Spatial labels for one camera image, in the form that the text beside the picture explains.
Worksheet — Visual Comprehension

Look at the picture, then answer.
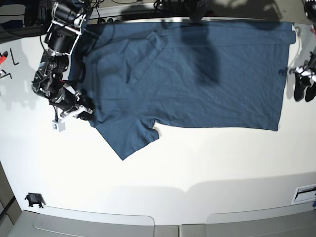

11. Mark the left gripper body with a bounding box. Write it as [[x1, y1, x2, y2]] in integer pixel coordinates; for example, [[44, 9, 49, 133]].
[[289, 52, 316, 80]]

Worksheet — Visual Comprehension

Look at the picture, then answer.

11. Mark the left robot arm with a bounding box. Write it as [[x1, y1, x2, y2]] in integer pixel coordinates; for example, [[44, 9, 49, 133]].
[[289, 0, 316, 102]]

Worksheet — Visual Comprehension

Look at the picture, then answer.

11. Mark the red marker pen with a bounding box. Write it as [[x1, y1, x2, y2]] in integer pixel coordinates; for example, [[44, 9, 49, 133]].
[[0, 51, 8, 65]]

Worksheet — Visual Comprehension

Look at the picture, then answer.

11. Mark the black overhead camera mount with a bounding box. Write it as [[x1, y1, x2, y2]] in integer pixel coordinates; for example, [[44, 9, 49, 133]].
[[189, 0, 212, 22]]

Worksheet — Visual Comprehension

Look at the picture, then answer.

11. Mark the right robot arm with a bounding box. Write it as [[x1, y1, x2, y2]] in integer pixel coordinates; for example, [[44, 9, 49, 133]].
[[32, 0, 93, 122]]

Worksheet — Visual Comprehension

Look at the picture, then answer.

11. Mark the blue T-shirt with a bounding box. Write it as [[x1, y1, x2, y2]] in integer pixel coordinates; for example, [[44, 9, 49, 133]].
[[68, 21, 296, 159]]

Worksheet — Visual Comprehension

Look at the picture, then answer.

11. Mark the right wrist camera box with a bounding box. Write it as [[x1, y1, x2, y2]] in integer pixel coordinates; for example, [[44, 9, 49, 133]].
[[52, 119, 66, 132]]

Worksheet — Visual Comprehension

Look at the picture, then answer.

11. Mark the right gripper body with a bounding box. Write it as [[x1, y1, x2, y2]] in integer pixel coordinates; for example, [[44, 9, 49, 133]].
[[49, 83, 93, 121]]

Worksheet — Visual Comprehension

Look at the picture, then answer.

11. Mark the upper hex key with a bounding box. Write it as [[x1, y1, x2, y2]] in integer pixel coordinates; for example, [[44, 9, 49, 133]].
[[10, 48, 19, 66]]

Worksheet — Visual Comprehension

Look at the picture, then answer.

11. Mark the black table clamp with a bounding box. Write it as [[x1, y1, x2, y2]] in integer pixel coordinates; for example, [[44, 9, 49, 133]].
[[25, 193, 46, 208]]

